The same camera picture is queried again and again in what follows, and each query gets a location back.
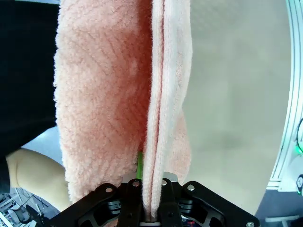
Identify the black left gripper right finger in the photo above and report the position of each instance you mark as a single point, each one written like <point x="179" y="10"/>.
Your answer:
<point x="170" y="203"/>

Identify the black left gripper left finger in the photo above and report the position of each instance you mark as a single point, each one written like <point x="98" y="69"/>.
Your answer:
<point x="129" y="201"/>

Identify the pink fluffy towel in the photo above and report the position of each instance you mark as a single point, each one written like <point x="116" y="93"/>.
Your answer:
<point x="99" y="94"/>

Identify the person's right forearm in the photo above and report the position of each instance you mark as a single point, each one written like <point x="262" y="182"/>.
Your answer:
<point x="35" y="175"/>

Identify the person's black t-shirt torso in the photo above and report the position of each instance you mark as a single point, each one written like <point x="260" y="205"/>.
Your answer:
<point x="23" y="71"/>

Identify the white aluminium frame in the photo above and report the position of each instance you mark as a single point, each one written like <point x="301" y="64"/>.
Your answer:
<point x="292" y="94"/>

